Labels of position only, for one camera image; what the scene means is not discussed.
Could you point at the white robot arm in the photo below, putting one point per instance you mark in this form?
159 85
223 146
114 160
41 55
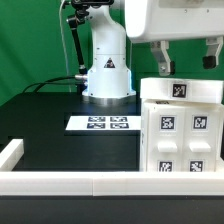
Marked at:
109 79

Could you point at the white U-shaped fence frame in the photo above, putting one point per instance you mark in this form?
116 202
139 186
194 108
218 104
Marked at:
101 183

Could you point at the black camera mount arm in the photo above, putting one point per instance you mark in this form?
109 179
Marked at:
81 12

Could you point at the white cabinet body box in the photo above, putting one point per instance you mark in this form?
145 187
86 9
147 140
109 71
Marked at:
149 128

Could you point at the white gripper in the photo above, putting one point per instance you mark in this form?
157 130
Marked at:
158 20

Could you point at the white cabinet top block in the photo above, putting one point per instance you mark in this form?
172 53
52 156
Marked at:
188 90

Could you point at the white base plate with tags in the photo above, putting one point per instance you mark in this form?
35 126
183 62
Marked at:
104 123

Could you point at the white cabinet door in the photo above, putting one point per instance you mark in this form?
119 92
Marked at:
168 140
199 141

